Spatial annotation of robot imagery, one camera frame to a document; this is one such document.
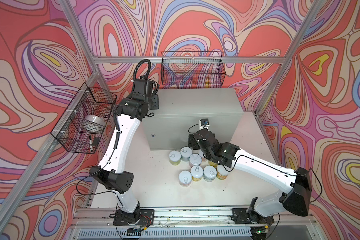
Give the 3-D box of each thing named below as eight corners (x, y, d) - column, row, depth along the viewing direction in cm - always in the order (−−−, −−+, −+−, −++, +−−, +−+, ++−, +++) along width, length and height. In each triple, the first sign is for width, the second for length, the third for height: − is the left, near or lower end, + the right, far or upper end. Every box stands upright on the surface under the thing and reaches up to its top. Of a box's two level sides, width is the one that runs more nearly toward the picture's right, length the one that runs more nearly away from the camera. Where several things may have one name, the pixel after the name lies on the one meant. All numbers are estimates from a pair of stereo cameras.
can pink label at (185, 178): (178, 187, 85) (178, 183, 80) (178, 174, 89) (178, 170, 85) (191, 187, 85) (192, 183, 80) (191, 174, 89) (191, 170, 85)
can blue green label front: (202, 182, 87) (204, 178, 82) (201, 170, 92) (203, 165, 87) (215, 182, 87) (217, 178, 82) (213, 170, 92) (215, 165, 87)
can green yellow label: (169, 165, 93) (168, 161, 88) (169, 155, 97) (169, 150, 93) (180, 165, 93) (180, 161, 88) (180, 155, 97) (180, 150, 93)
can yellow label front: (191, 181, 86) (191, 178, 82) (190, 169, 91) (191, 165, 87) (202, 181, 86) (203, 178, 82) (201, 169, 91) (202, 165, 87)
